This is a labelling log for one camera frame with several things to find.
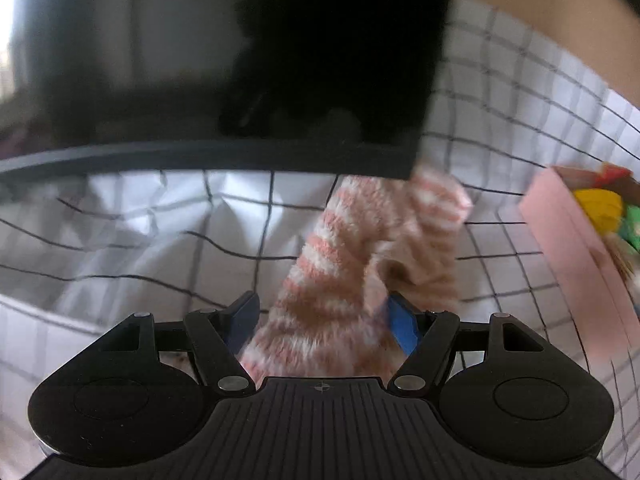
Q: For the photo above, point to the pink striped fuzzy sock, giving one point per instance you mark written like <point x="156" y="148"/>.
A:
<point x="330" y="270"/>

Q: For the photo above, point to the black monitor screen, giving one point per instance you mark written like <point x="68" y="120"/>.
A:
<point x="325" y="60"/>

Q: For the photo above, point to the pink storage box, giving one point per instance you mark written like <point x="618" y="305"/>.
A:
<point x="565" y="230"/>

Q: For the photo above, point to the white checked bedsheet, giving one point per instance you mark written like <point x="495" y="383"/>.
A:
<point x="150" y="240"/>

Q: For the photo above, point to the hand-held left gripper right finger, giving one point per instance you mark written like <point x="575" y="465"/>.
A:
<point x="403" y="324"/>

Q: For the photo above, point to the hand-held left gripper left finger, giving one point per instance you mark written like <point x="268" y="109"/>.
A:
<point x="244" y="317"/>

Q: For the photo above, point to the red soft pouch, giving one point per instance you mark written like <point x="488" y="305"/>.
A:
<point x="615" y="175"/>

